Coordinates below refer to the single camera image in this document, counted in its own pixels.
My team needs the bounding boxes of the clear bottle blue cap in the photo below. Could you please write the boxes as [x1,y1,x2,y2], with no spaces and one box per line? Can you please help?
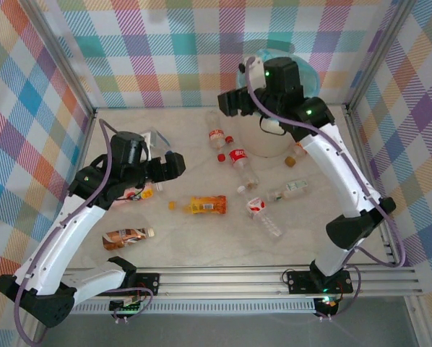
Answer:
[140,127,173,156]

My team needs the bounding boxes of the orange juice bottle yellow cap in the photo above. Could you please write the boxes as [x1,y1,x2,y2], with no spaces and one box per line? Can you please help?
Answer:
[168,194,228,217]

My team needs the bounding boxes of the clear cola bottle red label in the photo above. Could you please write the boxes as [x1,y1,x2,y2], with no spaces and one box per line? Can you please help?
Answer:
[225,135,260,192]

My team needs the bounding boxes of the orange bottle brown cap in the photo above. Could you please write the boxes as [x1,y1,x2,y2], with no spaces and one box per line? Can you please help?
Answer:
[283,142,308,168]

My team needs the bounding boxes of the brown coffee bottle white cap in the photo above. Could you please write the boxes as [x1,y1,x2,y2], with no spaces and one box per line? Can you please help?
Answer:
[101,226,156,252]

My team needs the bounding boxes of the clear bottle red white label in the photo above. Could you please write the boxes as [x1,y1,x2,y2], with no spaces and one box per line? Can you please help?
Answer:
[236,184,285,240]

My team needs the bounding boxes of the small bottle green label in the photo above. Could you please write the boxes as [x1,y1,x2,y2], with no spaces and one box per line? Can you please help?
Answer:
[265,179,309,202]

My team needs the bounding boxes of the white round waste bin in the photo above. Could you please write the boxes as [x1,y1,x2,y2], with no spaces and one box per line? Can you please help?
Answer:
[236,48,320,158]

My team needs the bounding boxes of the clear bottle flower red label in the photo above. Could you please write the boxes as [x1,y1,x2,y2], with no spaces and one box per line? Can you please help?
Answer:
[204,110,227,163]

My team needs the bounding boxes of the left controller board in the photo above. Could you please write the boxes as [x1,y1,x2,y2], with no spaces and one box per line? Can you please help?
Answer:
[108,296,147,324]

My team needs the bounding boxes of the controller board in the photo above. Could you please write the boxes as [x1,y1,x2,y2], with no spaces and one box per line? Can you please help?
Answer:
[108,296,147,324]
[314,296,340,321]

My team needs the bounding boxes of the right controller board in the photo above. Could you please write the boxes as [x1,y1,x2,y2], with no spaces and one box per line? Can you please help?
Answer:
[314,296,340,321]

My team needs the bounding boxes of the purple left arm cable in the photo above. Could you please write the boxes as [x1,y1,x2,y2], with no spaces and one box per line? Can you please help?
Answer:
[14,119,155,344]

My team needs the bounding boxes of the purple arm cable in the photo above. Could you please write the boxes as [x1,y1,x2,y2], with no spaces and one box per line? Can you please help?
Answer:
[14,119,155,344]
[245,56,407,319]

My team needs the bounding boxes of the aluminium side floor rail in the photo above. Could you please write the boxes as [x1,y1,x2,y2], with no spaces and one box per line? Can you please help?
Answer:
[46,110,98,272]
[344,104,405,269]

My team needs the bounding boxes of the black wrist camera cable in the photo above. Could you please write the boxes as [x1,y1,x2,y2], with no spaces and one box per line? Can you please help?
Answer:
[258,114,286,137]

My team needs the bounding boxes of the aluminium upright post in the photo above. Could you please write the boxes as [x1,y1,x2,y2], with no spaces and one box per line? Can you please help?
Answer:
[344,0,418,111]
[19,0,97,119]

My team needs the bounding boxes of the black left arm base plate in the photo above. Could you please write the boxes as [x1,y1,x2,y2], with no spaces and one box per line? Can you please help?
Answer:
[94,272,161,298]

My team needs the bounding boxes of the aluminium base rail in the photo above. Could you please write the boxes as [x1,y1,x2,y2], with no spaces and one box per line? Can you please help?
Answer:
[23,266,425,301]

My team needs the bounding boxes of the grey slotted cable duct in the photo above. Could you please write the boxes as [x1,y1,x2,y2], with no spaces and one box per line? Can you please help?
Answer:
[41,300,317,316]

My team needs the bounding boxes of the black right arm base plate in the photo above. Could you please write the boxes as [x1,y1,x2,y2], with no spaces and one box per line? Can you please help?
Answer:
[286,269,355,295]

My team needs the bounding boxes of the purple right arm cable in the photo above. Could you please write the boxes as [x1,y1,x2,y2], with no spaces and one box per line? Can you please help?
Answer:
[245,56,407,319]

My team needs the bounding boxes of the aluminium frame leg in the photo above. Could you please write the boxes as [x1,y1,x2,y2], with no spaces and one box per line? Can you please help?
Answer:
[405,296,432,347]
[15,317,46,347]

